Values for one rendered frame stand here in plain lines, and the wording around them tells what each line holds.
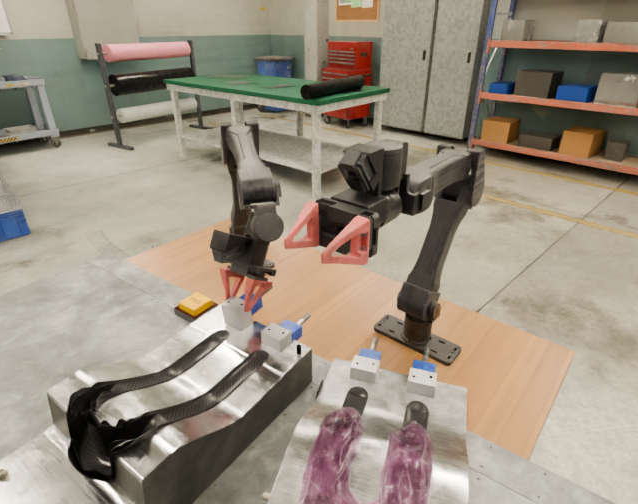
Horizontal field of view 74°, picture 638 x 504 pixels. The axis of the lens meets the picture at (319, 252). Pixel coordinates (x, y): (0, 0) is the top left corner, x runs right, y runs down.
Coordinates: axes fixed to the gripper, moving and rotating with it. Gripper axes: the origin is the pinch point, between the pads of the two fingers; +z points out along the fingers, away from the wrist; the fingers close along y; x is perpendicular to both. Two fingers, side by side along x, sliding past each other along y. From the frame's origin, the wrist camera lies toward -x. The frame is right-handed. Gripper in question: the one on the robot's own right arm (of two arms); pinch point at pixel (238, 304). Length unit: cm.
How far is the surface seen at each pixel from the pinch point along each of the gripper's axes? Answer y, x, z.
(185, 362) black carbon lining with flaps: -0.8, -9.7, 12.2
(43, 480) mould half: -0.3, -32.2, 27.7
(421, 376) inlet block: 38.4, 9.4, 1.3
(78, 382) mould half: -6.1, -26.9, 15.7
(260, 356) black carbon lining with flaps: 10.6, -2.3, 7.2
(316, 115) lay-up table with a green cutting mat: -159, 229, -119
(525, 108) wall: -43, 492, -246
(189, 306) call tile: -19.9, 6.4, 7.1
